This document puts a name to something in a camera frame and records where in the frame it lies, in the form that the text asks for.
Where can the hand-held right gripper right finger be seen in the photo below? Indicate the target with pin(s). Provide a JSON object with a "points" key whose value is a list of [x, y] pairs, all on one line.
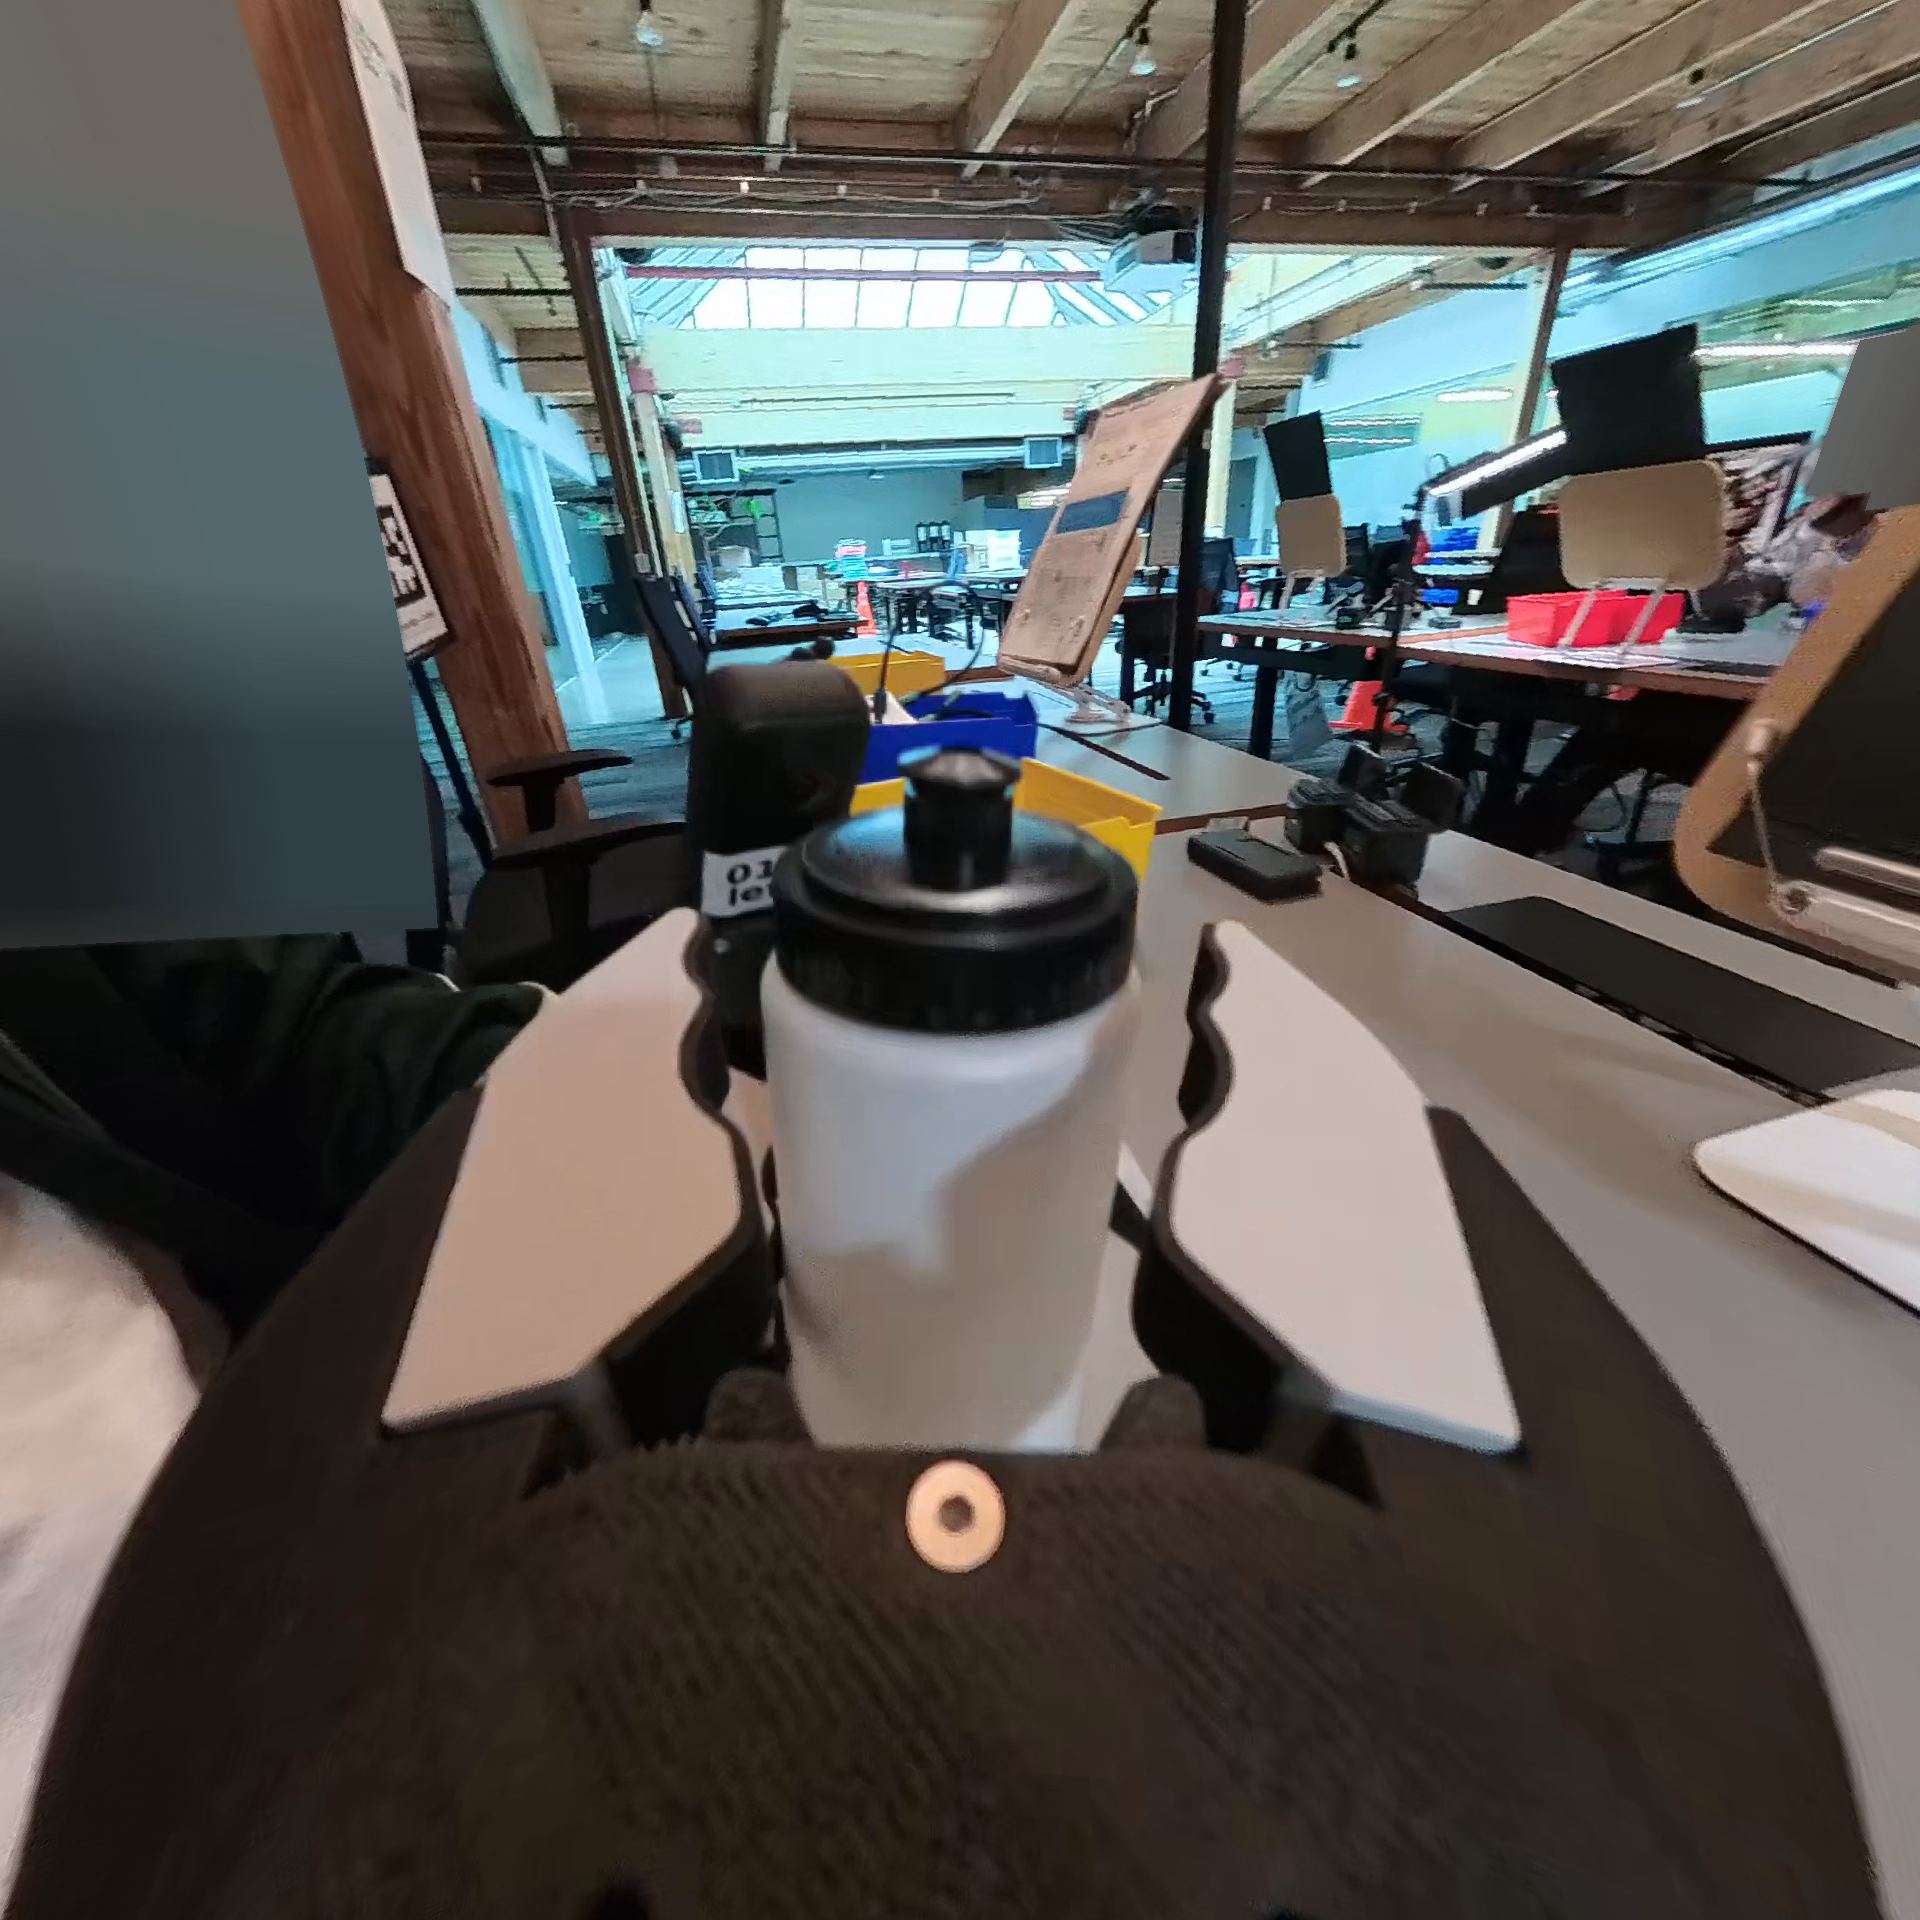
{"points": [[1335, 1201]]}

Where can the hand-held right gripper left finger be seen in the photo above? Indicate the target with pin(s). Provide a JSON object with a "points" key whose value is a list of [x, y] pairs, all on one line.
{"points": [[586, 1201]]}

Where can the white water bottle black cap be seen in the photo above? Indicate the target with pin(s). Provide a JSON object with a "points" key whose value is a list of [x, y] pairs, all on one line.
{"points": [[945, 1141]]}

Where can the person's left forearm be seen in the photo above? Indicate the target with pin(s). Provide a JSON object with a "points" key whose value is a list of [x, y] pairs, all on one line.
{"points": [[270, 1080]]}

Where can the yellow plastic bin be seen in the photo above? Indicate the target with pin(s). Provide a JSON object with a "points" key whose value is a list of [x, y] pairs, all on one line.
{"points": [[901, 672], [1097, 818]]}

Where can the blue plastic bin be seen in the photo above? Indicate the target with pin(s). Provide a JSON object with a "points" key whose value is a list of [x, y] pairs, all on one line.
{"points": [[975, 727]]}

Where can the black office chair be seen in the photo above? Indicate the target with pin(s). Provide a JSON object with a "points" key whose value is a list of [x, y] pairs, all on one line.
{"points": [[599, 902]]}

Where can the flat black box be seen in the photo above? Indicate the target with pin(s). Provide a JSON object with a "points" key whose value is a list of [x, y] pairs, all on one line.
{"points": [[1254, 863]]}

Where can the black battery charger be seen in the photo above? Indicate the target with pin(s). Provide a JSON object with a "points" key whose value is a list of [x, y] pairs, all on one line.
{"points": [[1381, 839]]}

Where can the brown board on stand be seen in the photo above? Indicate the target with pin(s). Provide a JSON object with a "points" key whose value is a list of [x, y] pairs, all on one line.
{"points": [[1097, 523]]}

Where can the black desk mat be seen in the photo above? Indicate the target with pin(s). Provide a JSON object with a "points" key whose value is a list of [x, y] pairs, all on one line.
{"points": [[1682, 991]]}

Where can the silver stand with tan board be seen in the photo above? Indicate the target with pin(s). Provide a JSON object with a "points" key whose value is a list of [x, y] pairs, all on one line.
{"points": [[1799, 1185]]}

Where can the person's white shirt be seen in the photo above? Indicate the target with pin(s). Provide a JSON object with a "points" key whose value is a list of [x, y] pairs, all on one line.
{"points": [[76, 1424]]}

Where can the wooden office desk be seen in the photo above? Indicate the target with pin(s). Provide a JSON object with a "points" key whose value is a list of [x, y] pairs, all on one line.
{"points": [[1426, 642]]}

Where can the black metal pole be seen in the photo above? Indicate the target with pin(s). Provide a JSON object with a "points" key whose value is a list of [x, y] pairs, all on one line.
{"points": [[1214, 375]]}

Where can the ceiling projector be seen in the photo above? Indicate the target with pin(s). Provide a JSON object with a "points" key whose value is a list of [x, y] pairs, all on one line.
{"points": [[1148, 254]]}

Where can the red plastic bin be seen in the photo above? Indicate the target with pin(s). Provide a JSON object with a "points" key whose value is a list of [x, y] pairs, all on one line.
{"points": [[1590, 618]]}

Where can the white notice sheet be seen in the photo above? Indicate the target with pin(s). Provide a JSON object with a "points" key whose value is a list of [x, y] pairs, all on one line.
{"points": [[398, 135]]}

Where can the black light bar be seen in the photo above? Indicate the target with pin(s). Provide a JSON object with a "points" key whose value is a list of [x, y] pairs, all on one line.
{"points": [[1500, 469]]}

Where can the wooden post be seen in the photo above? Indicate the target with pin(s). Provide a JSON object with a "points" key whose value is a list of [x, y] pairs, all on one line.
{"points": [[389, 375]]}

